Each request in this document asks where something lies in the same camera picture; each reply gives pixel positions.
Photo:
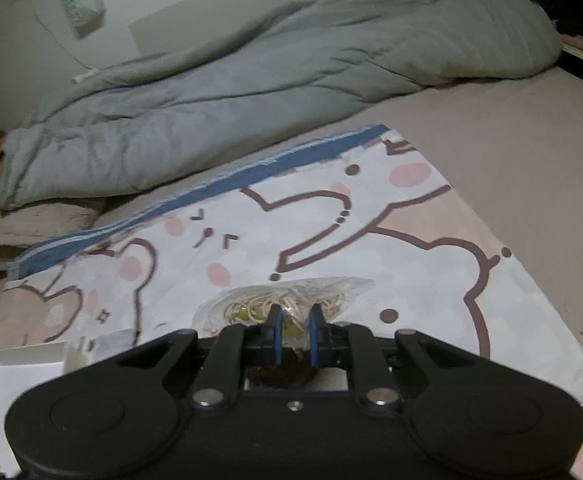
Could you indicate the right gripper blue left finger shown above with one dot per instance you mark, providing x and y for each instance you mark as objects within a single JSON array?
[{"x": 273, "y": 335}]

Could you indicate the grey foil pouch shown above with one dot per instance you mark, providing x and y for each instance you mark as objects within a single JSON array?
[{"x": 112, "y": 344}]

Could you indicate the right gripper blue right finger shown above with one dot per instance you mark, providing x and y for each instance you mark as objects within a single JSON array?
[{"x": 317, "y": 331}]

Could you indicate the white shallow cardboard tray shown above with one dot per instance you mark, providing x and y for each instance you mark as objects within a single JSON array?
[{"x": 24, "y": 368}]

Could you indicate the beige bed headboard panel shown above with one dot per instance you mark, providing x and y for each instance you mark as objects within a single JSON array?
[{"x": 190, "y": 22}]

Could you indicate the cartoon bear print blanket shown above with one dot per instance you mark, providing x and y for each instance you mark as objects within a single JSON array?
[{"x": 360, "y": 222}]

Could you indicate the grey quilted duvet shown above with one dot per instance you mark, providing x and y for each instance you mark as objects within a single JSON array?
[{"x": 137, "y": 125}]

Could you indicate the white charger plug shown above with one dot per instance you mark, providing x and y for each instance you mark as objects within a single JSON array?
[{"x": 86, "y": 75}]

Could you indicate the beige fleece pillow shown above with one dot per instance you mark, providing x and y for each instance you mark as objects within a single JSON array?
[{"x": 38, "y": 223}]

